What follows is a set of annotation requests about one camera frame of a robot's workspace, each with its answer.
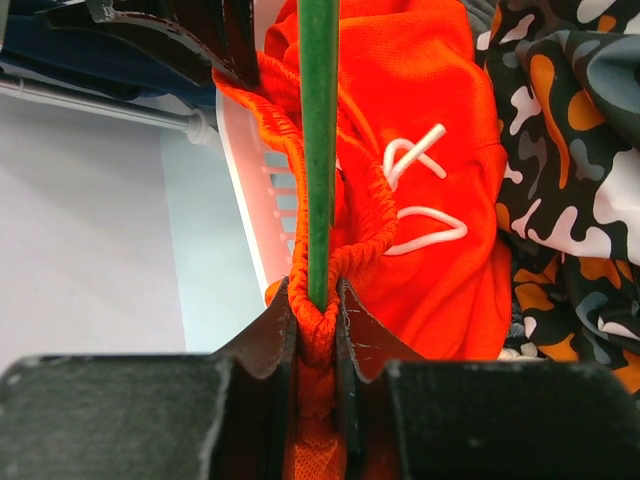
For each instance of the metal clothes rack rail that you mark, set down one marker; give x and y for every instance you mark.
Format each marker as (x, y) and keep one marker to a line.
(196, 125)

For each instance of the white plastic laundry basket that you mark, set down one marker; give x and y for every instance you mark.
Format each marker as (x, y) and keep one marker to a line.
(265, 191)

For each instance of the orange mesh shorts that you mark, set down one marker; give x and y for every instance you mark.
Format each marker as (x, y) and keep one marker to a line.
(419, 167)

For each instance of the orange camouflage shorts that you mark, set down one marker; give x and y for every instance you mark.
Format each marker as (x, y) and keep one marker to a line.
(566, 83)

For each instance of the navy blue shorts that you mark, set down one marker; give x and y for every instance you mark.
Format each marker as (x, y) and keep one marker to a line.
(77, 60)

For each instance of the dark green hanger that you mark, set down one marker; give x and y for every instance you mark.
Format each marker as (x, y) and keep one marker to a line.
(318, 54)

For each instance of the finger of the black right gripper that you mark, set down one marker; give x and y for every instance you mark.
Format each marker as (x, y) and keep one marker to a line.
(147, 32)
(221, 33)

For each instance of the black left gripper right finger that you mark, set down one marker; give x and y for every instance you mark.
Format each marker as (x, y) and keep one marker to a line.
(401, 416)

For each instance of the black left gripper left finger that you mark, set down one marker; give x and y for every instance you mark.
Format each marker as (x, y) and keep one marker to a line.
(225, 415)

